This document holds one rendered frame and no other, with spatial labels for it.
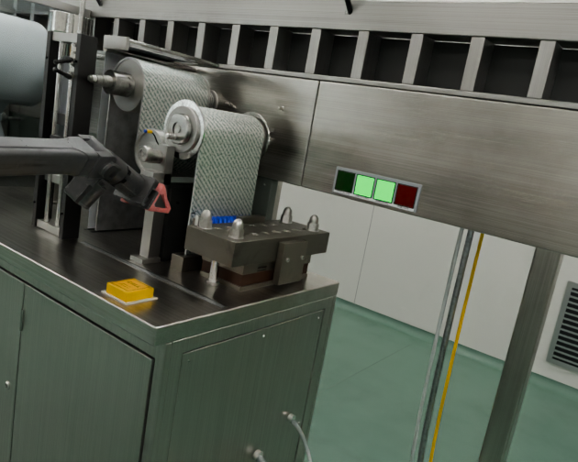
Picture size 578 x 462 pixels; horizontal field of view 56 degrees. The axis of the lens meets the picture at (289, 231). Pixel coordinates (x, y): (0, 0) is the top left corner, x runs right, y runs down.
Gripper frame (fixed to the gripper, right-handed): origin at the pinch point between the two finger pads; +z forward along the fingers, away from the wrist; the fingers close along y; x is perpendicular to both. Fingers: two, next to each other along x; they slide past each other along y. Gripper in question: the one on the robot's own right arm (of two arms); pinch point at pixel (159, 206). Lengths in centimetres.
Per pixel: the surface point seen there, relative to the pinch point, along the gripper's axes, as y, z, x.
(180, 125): -5.2, -3.0, 20.7
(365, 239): -84, 262, 100
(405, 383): -1, 222, 10
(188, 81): -24.3, 6.7, 40.5
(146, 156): -7.8, -4.6, 9.7
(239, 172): 0.6, 17.8, 21.2
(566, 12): 69, 7, 70
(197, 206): 0.5, 10.6, 6.2
